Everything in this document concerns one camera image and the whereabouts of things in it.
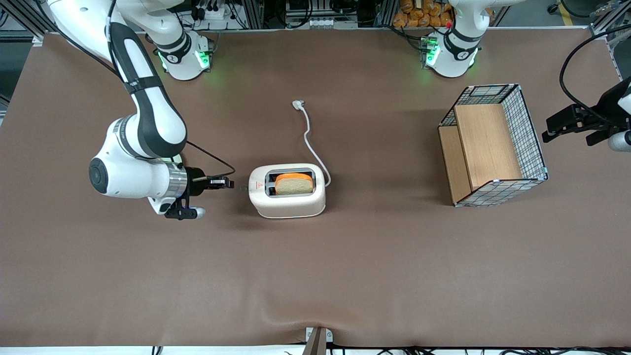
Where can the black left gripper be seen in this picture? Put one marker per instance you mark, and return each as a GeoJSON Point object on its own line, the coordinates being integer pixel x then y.
{"type": "Point", "coordinates": [603, 108]}

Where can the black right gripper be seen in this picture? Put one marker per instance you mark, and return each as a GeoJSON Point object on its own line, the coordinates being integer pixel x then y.
{"type": "Point", "coordinates": [196, 176]}

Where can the white two-slot toaster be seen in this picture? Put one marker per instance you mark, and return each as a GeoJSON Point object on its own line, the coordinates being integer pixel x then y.
{"type": "Point", "coordinates": [288, 206]}

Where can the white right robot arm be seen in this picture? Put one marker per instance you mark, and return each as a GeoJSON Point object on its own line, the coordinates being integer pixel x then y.
{"type": "Point", "coordinates": [133, 177]}

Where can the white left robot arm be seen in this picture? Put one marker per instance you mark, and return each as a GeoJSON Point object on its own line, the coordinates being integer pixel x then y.
{"type": "Point", "coordinates": [451, 59]}

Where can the bread slice with orange crust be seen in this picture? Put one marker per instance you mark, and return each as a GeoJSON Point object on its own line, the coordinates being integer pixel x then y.
{"type": "Point", "coordinates": [294, 185]}

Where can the light wooden shelf insert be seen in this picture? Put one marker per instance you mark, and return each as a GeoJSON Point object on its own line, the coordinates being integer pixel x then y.
{"type": "Point", "coordinates": [488, 148]}

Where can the brown table cover mat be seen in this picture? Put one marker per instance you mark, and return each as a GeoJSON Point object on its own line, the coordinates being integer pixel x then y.
{"type": "Point", "coordinates": [345, 271]}

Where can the white power strip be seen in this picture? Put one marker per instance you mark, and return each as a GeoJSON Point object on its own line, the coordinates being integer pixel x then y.
{"type": "Point", "coordinates": [217, 13]}

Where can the grey electronics box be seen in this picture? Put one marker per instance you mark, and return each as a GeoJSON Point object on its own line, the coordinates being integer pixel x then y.
{"type": "Point", "coordinates": [320, 22]}

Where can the bag of orange bread rolls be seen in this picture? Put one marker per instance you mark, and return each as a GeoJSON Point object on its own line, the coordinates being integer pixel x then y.
{"type": "Point", "coordinates": [414, 15]}

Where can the white table corner clamp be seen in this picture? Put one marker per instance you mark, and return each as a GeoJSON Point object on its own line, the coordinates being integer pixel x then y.
{"type": "Point", "coordinates": [37, 41]}

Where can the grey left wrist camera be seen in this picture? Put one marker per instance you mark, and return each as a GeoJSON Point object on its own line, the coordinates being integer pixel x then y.
{"type": "Point", "coordinates": [621, 142]}

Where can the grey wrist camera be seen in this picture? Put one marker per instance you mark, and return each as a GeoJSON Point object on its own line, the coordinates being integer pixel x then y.
{"type": "Point", "coordinates": [621, 142]}
{"type": "Point", "coordinates": [185, 213]}

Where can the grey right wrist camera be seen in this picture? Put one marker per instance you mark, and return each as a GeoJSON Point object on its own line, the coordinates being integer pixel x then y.
{"type": "Point", "coordinates": [185, 213]}

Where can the aluminium frame profile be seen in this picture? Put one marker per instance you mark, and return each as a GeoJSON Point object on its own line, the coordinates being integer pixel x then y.
{"type": "Point", "coordinates": [609, 19]}
{"type": "Point", "coordinates": [24, 19]}

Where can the aluminium frame post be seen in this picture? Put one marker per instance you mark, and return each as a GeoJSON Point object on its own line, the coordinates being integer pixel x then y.
{"type": "Point", "coordinates": [384, 12]}
{"type": "Point", "coordinates": [252, 14]}

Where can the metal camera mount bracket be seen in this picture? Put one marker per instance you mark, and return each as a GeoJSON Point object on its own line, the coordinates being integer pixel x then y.
{"type": "Point", "coordinates": [318, 345]}

